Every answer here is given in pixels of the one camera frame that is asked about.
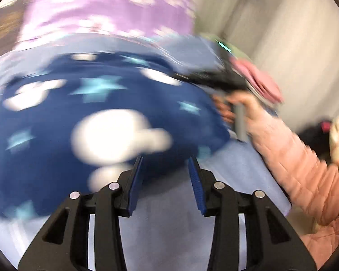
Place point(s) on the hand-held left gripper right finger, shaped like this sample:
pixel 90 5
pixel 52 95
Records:
pixel 196 183

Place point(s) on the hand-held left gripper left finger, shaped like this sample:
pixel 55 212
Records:
pixel 135 183

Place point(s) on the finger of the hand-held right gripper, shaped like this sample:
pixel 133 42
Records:
pixel 185 76

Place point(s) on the navy star print fleece pajama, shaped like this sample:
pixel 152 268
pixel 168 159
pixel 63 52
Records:
pixel 101 124

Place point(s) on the person's right forearm pink sleeve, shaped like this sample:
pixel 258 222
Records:
pixel 299 172

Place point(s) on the stack of folded pink clothes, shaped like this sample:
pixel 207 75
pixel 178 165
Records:
pixel 260 82

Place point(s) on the person's right hand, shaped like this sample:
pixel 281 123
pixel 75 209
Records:
pixel 251 110

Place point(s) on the green cloth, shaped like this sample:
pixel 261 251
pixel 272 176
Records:
pixel 231 48

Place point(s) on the blue plaid bed sheet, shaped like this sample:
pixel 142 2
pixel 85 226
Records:
pixel 169 240

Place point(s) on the purple floral pillow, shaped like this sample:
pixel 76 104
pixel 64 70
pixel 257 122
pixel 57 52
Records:
pixel 110 11

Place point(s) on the black bag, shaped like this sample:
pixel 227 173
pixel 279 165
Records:
pixel 316 138

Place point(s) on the dark pillow with gold tree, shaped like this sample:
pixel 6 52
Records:
pixel 5 25

